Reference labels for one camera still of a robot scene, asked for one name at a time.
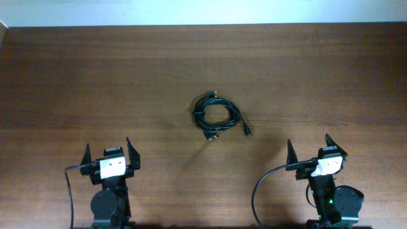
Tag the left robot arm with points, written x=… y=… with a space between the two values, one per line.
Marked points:
x=111 y=205

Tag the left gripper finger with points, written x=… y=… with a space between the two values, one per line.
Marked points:
x=87 y=156
x=134 y=156

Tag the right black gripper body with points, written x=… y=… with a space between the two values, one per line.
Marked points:
x=303 y=172

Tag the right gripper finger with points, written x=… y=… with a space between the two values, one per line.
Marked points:
x=333 y=145
x=291 y=154

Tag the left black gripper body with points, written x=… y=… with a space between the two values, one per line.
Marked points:
x=132 y=165

